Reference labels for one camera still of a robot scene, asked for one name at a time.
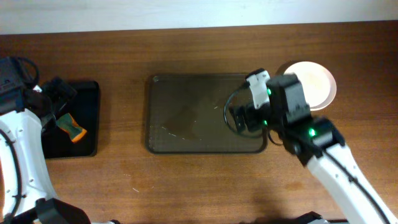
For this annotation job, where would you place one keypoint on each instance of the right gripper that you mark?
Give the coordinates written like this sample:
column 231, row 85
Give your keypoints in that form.
column 243, row 116

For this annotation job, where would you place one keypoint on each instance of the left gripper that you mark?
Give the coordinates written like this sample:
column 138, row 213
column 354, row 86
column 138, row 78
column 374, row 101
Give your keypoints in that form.
column 58, row 94

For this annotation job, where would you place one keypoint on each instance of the orange green scrub sponge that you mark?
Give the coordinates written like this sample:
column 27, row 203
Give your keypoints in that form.
column 68, row 124

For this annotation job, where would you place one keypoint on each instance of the white plate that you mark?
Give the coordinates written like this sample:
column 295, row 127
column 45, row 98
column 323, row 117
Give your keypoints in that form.
column 315, row 78

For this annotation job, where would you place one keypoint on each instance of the pale green plate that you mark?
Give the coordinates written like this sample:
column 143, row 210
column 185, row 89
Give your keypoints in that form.
column 321, row 102

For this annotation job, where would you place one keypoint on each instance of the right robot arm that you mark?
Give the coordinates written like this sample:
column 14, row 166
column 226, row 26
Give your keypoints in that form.
column 263, row 103

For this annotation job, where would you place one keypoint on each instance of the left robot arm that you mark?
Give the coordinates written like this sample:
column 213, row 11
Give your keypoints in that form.
column 27, row 112

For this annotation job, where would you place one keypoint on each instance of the black rectangular tray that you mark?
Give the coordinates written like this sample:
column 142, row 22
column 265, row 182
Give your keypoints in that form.
column 85, row 109

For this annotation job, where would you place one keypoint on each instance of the dark brown serving tray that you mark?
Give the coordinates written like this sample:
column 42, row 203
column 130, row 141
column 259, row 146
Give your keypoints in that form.
column 185, row 114

